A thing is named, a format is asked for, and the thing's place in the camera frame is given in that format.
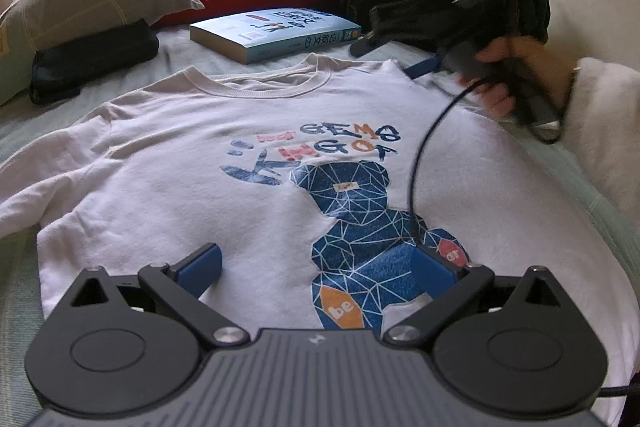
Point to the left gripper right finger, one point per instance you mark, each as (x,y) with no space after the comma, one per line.
(474,306)

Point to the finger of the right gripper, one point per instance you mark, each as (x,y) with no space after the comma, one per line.
(425,67)

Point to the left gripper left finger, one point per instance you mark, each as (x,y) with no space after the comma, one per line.
(159,307)

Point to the white printed sweatshirt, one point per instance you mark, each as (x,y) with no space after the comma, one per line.
(306,178)

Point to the dark clothes on chair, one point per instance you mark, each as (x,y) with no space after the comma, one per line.
(526,18)

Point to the person's right hand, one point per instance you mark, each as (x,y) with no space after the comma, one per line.
(516,77)

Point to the light blue book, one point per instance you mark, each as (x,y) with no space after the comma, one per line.
(256,36)

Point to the black folded cloth pouch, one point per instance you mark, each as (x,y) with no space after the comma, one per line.
(60,72)

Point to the grey beige pillow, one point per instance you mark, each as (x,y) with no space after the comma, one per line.
(28,26)

